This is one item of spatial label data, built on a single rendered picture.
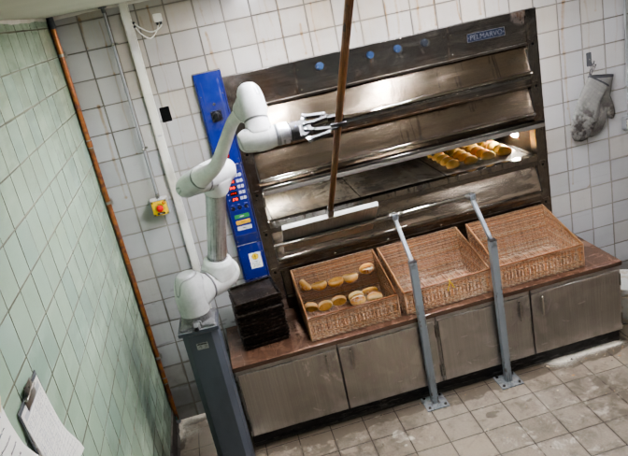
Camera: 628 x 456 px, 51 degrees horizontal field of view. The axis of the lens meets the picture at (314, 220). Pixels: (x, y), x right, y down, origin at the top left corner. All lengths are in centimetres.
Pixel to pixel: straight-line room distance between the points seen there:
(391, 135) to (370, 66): 44
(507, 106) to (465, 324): 139
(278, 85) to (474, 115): 125
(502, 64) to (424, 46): 52
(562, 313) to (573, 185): 91
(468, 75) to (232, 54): 144
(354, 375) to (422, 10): 218
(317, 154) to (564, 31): 171
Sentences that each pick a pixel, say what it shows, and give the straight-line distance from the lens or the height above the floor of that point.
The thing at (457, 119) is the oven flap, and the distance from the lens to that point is 427.
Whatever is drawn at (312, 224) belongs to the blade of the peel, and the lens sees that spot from 365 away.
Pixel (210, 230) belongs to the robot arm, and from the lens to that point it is 334.
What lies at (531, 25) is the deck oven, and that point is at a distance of 441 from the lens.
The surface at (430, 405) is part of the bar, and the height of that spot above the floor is 1.
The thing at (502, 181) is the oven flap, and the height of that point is 106.
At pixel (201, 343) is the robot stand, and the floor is 92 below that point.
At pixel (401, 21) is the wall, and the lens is 408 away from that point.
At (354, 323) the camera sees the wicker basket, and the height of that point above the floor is 62.
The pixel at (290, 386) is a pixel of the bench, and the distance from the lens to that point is 395.
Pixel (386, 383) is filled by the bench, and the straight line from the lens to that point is 409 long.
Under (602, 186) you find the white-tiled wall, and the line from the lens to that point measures 487.
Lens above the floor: 249
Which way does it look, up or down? 19 degrees down
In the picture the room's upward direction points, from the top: 12 degrees counter-clockwise
